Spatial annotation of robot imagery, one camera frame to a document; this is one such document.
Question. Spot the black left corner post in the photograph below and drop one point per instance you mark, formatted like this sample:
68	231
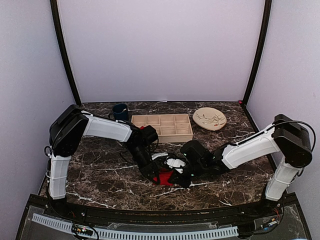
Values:
63	51

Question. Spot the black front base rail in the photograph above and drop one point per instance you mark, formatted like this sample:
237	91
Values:
97	216

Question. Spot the red santa sock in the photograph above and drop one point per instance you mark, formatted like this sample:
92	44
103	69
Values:
164	176

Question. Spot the white slotted cable duct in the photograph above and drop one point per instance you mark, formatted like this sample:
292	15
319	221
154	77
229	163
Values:
124	231

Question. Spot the black right corner post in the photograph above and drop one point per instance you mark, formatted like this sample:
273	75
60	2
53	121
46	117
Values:
258	53

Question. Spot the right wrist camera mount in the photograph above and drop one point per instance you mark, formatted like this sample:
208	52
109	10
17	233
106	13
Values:
176	164

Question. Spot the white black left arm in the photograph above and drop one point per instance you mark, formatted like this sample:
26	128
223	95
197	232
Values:
74	125

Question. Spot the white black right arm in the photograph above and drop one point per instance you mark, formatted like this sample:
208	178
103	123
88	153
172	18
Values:
284	135

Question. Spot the round beige decorated plate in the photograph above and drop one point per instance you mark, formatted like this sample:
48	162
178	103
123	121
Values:
209	118

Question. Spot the wooden compartment tray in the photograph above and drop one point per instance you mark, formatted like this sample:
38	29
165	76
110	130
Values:
170	128

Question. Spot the black corner post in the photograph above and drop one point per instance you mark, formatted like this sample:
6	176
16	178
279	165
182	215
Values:
258	53
63	51

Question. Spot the dark blue mug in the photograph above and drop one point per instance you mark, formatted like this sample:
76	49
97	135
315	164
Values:
119	112

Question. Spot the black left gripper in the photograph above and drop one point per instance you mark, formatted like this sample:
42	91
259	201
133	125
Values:
151	168

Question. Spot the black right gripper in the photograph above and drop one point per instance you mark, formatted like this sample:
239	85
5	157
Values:
177	179

